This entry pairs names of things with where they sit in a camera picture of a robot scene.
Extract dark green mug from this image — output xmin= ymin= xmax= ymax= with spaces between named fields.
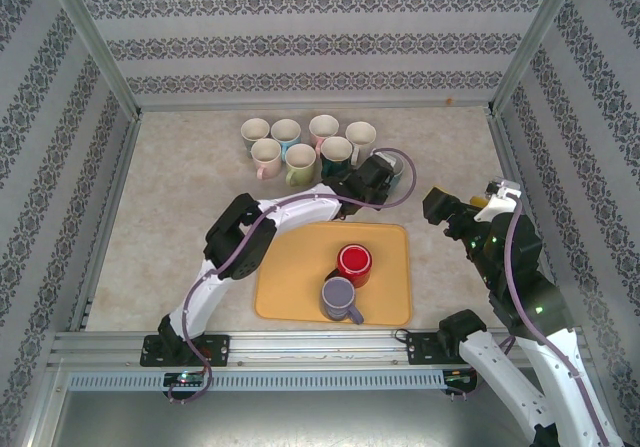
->
xmin=319 ymin=135 xmax=355 ymax=178

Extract white hexagonal mug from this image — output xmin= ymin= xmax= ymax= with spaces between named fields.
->
xmin=344 ymin=120 xmax=377 ymax=164

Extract light green mug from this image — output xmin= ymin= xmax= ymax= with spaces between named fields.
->
xmin=284 ymin=143 xmax=319 ymax=188

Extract pink hexagonal mug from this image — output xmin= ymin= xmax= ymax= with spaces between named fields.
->
xmin=308 ymin=114 xmax=341 ymax=149

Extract red mug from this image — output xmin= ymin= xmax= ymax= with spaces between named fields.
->
xmin=327 ymin=245 xmax=374 ymax=290

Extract light blue mug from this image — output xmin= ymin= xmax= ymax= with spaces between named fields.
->
xmin=270 ymin=118 xmax=303 ymax=153

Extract light pink mug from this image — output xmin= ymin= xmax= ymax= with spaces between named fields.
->
xmin=249 ymin=138 xmax=284 ymax=181

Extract purple mug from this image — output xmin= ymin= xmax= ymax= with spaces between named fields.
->
xmin=318 ymin=275 xmax=365 ymax=326

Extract grey mug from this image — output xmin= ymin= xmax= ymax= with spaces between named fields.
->
xmin=240 ymin=117 xmax=271 ymax=159

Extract yellow tray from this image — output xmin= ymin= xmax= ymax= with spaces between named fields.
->
xmin=253 ymin=220 xmax=414 ymax=327

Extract grey metal bottom panel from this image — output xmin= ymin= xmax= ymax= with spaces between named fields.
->
xmin=49 ymin=389 xmax=606 ymax=447

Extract left circuit board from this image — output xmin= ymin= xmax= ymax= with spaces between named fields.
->
xmin=163 ymin=371 xmax=207 ymax=388

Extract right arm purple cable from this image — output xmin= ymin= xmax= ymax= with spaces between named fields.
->
xmin=464 ymin=194 xmax=614 ymax=447

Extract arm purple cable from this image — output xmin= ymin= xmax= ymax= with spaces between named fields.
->
xmin=464 ymin=194 xmax=614 ymax=447
xmin=167 ymin=147 xmax=417 ymax=406

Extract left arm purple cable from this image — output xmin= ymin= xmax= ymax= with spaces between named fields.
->
xmin=167 ymin=147 xmax=417 ymax=406

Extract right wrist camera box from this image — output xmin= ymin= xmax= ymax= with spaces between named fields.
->
xmin=473 ymin=177 xmax=522 ymax=221

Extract aluminium side rail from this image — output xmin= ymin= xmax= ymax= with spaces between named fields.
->
xmin=484 ymin=109 xmax=571 ymax=328
xmin=69 ymin=114 xmax=144 ymax=333

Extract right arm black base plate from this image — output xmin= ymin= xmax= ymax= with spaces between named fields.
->
xmin=405 ymin=330 xmax=481 ymax=367

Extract aluminium mounting rail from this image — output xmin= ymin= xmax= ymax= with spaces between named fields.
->
xmin=49 ymin=330 xmax=589 ymax=368

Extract aluminium frame post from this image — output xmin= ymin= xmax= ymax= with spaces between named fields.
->
xmin=489 ymin=0 xmax=585 ymax=116
xmin=42 ymin=0 xmax=142 ymax=118

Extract white slotted cable duct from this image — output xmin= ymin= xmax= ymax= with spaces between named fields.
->
xmin=67 ymin=370 xmax=446 ymax=392

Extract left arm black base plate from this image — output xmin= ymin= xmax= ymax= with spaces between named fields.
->
xmin=139 ymin=334 xmax=232 ymax=368

